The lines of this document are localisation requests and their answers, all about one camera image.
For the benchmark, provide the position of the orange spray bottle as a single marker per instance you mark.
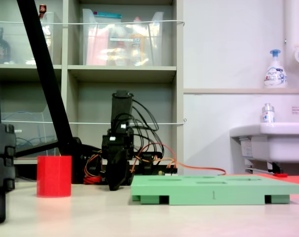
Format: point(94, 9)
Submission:
point(137, 42)

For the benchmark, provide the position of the thin black tripod strut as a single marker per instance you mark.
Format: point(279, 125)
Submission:
point(35, 149)

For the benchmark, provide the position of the green shape sorter board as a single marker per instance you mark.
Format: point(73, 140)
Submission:
point(201, 190)

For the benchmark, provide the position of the large orange flat board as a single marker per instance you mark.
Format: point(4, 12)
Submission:
point(250, 174)

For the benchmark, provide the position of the small circuit board green terminal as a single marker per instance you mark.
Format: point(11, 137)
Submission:
point(170, 172)

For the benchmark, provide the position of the small clear sanitizer bottle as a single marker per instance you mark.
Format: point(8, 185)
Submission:
point(268, 114)

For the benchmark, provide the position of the red octagonal pillar block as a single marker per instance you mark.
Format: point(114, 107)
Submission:
point(54, 176)

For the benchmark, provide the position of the beige shelf unit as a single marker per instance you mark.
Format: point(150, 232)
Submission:
point(122, 74)

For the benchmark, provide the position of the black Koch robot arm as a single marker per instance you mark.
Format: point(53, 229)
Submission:
point(122, 108)

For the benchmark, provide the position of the clear narrow storage bin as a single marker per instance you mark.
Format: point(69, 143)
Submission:
point(50, 37)

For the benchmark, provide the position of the white foam soap bottle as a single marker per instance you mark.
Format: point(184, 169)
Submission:
point(275, 74)

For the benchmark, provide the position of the white sink basin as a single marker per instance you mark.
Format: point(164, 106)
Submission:
point(275, 143)

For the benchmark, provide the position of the dark round bottle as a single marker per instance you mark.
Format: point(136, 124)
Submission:
point(2, 49)

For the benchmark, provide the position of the black pointed gripper jaw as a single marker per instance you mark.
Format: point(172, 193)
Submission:
point(117, 175)

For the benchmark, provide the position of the notched black tripod leg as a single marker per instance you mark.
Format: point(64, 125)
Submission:
point(1, 160)

